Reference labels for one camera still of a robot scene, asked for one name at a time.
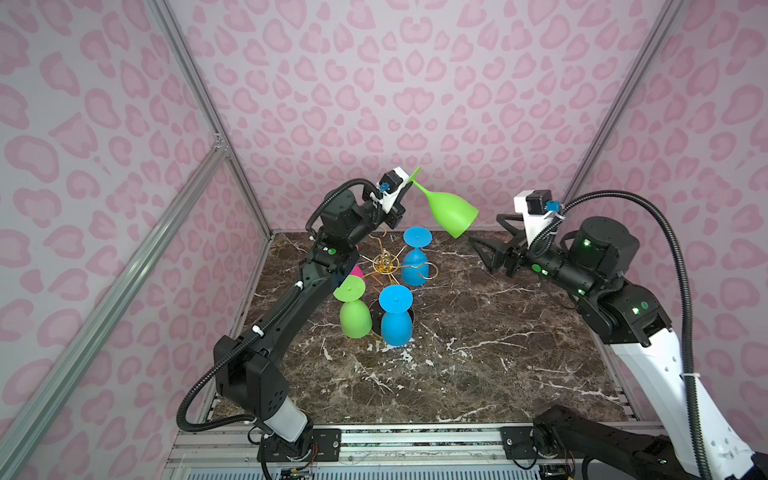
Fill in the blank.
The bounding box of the blue wine glass back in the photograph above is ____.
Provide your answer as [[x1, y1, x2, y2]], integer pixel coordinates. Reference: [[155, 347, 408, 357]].
[[400, 227, 433, 287]]

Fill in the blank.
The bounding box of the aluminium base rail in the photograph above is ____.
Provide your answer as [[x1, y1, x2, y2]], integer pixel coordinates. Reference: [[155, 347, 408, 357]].
[[161, 422, 685, 480]]

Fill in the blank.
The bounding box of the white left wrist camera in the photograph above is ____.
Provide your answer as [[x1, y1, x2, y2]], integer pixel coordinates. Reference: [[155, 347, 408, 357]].
[[378, 167, 410, 214]]

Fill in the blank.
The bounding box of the aluminium diagonal frame bar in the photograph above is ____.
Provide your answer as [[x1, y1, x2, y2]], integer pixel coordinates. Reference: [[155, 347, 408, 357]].
[[1, 146, 229, 479]]

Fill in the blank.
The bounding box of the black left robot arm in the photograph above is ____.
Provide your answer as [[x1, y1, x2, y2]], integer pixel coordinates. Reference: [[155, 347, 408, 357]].
[[209, 190, 405, 442]]

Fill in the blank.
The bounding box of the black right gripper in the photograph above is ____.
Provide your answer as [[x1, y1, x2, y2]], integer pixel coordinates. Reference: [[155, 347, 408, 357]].
[[468, 213, 600, 298]]

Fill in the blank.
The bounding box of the gold wire glass rack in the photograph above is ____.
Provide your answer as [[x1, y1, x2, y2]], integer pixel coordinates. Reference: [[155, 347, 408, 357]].
[[359, 226, 439, 293]]

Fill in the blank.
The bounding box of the blue wine glass front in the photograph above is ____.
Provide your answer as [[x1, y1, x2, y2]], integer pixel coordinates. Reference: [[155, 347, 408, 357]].
[[379, 285, 413, 347]]

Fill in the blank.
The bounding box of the blue wine glass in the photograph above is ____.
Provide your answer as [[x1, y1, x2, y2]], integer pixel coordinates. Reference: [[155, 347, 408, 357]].
[[400, 227, 433, 287], [379, 285, 413, 347]]

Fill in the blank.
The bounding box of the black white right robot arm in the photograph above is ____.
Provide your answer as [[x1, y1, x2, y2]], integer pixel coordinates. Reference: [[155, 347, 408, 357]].
[[469, 217, 700, 479]]

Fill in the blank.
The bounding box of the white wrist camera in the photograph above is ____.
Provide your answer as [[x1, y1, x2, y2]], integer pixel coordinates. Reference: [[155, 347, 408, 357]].
[[513, 190, 562, 246], [378, 167, 410, 214]]

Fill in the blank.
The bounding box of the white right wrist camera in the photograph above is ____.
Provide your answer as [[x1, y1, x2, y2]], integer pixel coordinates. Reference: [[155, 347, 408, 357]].
[[513, 190, 562, 246]]

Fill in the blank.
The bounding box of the magenta plastic wine glass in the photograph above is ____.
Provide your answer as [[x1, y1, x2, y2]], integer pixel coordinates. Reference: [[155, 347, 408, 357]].
[[350, 264, 365, 279]]

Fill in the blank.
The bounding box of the green wine glass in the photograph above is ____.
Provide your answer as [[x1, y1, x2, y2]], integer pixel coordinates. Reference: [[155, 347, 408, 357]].
[[408, 167, 479, 239], [333, 275, 372, 339]]

